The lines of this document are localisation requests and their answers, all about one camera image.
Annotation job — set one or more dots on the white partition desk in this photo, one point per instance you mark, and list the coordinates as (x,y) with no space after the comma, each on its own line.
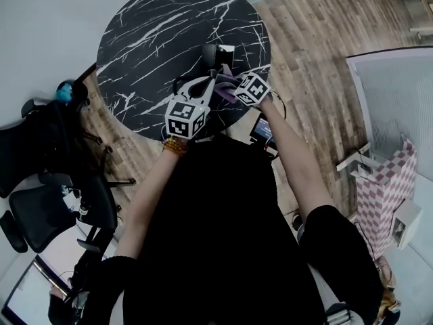
(395,107)

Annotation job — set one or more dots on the black office chair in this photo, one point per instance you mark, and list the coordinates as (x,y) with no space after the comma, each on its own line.
(40,137)
(50,212)

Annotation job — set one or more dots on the person's right forearm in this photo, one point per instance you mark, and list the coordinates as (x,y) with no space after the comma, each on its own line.
(293,161)

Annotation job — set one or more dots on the small white box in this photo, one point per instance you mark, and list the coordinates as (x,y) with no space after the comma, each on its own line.
(407,223)

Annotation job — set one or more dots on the person's left forearm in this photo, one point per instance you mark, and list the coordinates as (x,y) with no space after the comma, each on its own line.
(149,198)

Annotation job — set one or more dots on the small black screen device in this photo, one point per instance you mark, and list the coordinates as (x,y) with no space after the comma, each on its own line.
(262,128)

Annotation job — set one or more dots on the person's black clothing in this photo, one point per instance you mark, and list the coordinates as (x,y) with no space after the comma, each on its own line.
(220,235)

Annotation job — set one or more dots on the purple cloth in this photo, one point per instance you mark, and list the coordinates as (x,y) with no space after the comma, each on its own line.
(224,87)

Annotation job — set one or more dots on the blue plush toy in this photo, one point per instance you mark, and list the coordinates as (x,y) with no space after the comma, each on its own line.
(64,92)

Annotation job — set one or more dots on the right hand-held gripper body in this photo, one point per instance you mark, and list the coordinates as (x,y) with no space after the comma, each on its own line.
(253,89)

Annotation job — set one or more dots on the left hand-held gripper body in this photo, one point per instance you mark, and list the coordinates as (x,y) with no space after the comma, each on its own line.
(185,118)

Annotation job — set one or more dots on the pink checkered box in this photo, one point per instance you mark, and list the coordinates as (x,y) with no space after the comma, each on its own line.
(384,198)

